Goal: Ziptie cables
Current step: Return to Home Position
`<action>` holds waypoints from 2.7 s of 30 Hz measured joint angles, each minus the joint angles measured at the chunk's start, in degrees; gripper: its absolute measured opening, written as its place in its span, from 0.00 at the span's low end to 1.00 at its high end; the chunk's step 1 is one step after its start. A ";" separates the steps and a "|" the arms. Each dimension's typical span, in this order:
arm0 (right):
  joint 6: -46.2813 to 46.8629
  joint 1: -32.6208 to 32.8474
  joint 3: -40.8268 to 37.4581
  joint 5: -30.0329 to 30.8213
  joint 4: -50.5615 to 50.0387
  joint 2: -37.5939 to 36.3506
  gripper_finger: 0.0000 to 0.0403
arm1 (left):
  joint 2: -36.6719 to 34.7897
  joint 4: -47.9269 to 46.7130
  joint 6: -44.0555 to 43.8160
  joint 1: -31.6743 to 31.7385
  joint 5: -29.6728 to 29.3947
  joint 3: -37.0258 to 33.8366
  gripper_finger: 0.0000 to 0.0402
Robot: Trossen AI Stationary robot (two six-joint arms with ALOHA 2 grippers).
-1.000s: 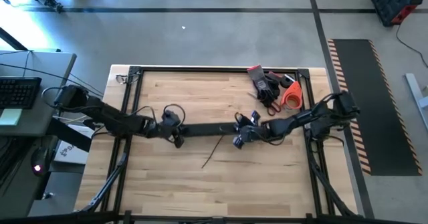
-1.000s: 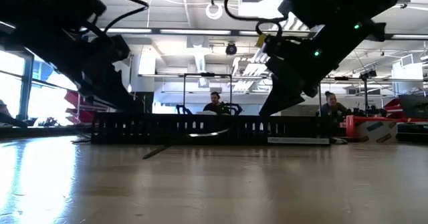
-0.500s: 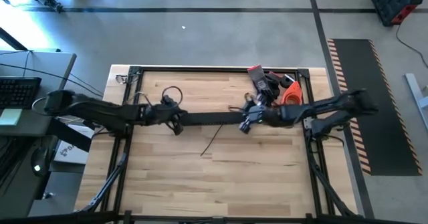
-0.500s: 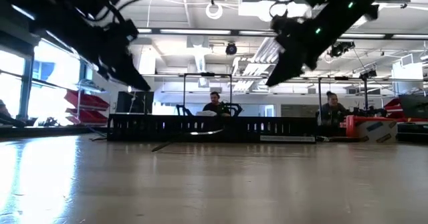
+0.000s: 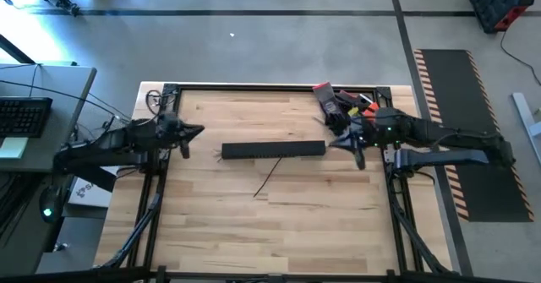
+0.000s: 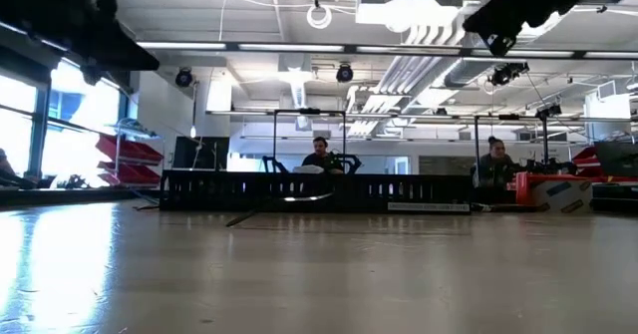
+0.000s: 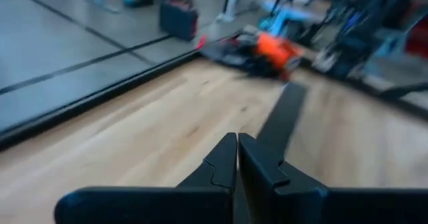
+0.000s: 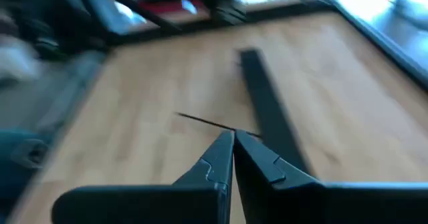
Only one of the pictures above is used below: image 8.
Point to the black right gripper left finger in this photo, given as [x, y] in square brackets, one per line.
[167, 204]

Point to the black zip tie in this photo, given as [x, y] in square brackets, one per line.
[207, 122]

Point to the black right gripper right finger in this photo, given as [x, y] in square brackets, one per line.
[301, 204]

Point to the black diagonal frame brace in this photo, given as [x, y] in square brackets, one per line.
[140, 8]

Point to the black table edge frame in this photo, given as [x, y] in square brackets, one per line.
[267, 16]

